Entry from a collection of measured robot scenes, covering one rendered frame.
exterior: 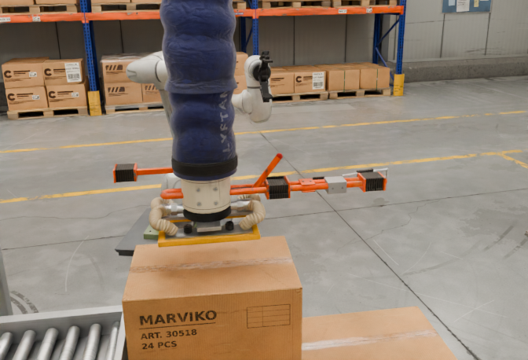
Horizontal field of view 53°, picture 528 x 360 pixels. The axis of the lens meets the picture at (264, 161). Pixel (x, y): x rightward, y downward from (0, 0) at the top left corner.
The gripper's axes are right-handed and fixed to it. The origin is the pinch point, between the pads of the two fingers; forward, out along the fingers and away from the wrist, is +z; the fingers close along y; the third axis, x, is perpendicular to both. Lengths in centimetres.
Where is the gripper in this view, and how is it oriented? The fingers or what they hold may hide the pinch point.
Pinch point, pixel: (269, 79)
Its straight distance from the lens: 200.1
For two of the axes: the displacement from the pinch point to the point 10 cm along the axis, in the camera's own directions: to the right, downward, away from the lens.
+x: -9.9, 0.6, -1.4
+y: 0.1, 9.5, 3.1
